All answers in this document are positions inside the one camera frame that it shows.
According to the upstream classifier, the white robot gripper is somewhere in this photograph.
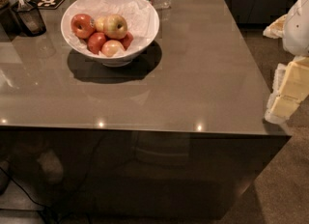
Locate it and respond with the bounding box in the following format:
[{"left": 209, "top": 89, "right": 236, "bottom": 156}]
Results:
[{"left": 263, "top": 0, "right": 309, "bottom": 125}]

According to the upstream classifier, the black floor cable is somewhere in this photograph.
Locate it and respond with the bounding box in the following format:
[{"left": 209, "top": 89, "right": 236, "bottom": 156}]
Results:
[{"left": 0, "top": 166, "right": 59, "bottom": 224}]

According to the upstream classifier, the red right apple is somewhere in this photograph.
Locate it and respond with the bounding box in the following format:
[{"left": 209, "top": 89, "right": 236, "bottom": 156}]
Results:
[{"left": 120, "top": 32, "right": 133, "bottom": 49}]

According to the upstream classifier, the black mesh utensil holder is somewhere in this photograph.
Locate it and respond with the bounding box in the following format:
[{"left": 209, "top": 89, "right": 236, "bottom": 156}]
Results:
[{"left": 12, "top": 2, "right": 46, "bottom": 37}]

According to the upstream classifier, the dark red front apple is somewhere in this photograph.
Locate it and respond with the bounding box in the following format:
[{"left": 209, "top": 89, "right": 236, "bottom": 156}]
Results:
[{"left": 87, "top": 32, "right": 107, "bottom": 54}]

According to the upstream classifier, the red apple with sticker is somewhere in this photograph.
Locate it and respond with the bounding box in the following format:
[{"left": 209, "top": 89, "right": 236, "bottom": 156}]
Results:
[{"left": 70, "top": 14, "right": 96, "bottom": 39}]

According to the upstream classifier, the small pale yellow apple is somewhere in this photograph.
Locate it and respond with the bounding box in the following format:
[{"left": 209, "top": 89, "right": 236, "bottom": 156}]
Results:
[{"left": 95, "top": 16, "right": 105, "bottom": 32}]

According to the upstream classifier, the black white fiducial marker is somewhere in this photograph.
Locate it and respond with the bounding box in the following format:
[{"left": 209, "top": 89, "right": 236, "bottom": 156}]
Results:
[{"left": 30, "top": 0, "right": 65, "bottom": 10}]

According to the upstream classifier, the white ceramic bowl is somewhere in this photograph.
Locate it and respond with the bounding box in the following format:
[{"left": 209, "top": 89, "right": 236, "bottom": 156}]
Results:
[{"left": 60, "top": 0, "right": 160, "bottom": 68}]

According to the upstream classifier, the pale pink front apple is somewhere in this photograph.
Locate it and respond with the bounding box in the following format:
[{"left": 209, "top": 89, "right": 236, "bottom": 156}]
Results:
[{"left": 101, "top": 40, "right": 125, "bottom": 57}]

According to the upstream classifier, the clear plastic package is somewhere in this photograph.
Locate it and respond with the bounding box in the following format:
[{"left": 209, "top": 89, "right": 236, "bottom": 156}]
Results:
[{"left": 146, "top": 0, "right": 171, "bottom": 10}]

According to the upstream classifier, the white paper bowl liner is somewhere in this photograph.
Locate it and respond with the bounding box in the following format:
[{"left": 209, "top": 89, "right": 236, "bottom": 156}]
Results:
[{"left": 66, "top": 0, "right": 157, "bottom": 58}]

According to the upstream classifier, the yellow-green top apple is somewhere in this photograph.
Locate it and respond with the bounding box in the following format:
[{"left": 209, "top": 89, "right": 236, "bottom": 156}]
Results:
[{"left": 103, "top": 14, "right": 127, "bottom": 40}]

